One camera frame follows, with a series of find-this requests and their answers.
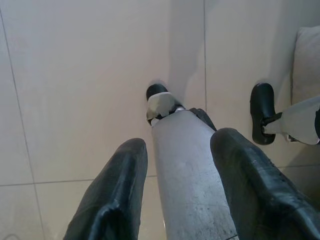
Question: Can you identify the silver robot left leg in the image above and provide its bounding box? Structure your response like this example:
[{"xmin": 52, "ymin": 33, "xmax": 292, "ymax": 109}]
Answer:
[{"xmin": 146, "ymin": 91, "xmax": 238, "ymax": 240}]

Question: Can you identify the black robot left foot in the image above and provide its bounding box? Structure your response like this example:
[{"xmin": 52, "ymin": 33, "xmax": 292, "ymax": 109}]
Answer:
[{"xmin": 145, "ymin": 83, "xmax": 187, "ymax": 127}]

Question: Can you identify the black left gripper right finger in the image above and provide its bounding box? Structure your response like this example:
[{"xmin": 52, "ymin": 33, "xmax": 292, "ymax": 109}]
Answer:
[{"xmin": 210, "ymin": 127, "xmax": 320, "ymax": 240}]

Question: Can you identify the large beige pillow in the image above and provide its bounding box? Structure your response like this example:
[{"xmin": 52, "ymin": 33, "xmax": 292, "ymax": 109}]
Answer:
[{"xmin": 291, "ymin": 25, "xmax": 320, "ymax": 106}]

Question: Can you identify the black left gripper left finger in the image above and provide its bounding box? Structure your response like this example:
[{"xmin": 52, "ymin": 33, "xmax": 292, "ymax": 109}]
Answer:
[{"xmin": 63, "ymin": 137, "xmax": 149, "ymax": 240}]

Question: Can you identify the black robot foot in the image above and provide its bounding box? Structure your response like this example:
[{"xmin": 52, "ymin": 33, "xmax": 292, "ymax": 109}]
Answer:
[
  {"xmin": 145, "ymin": 83, "xmax": 187, "ymax": 127},
  {"xmin": 249, "ymin": 82, "xmax": 282, "ymax": 146}
]

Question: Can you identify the silver robot leg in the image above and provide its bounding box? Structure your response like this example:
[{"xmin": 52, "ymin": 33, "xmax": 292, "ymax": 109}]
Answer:
[
  {"xmin": 146, "ymin": 91, "xmax": 238, "ymax": 240},
  {"xmin": 259, "ymin": 96, "xmax": 320, "ymax": 146}
]

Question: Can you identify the black robot right foot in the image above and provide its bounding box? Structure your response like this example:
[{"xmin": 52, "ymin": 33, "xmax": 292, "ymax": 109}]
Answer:
[{"xmin": 249, "ymin": 82, "xmax": 282, "ymax": 146}]

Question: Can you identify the silver robot right leg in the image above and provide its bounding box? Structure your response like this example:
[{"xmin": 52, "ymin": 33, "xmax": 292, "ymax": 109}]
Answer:
[{"xmin": 259, "ymin": 96, "xmax": 320, "ymax": 146}]

